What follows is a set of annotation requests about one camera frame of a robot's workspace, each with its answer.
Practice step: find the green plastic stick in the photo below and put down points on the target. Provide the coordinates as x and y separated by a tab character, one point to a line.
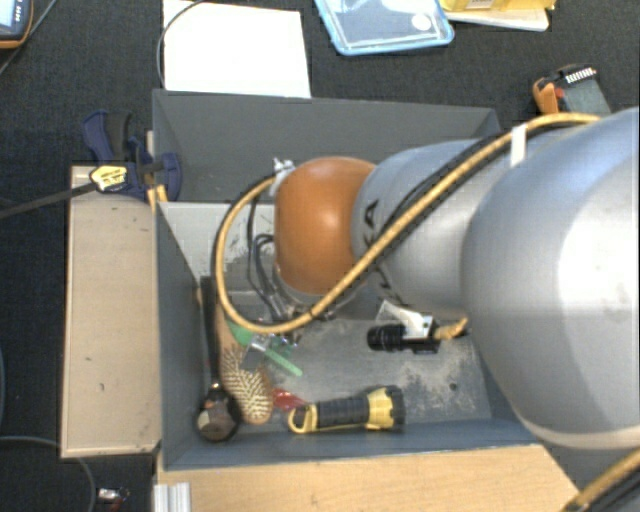
287	364

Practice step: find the wooden hairbrush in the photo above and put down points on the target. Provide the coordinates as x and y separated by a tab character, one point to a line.
250	395

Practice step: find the red plastic thing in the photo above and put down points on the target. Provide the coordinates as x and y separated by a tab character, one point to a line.
289	400

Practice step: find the yellow and black flashlight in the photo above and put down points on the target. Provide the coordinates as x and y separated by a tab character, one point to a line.
350	411

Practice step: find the pale wood board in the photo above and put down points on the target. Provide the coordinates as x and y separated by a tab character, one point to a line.
110	320

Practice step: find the grey metal bin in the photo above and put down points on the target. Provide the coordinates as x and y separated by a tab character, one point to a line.
350	130

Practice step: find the black cylinder on white bracket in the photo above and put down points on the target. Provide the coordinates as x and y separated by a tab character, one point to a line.
386	337

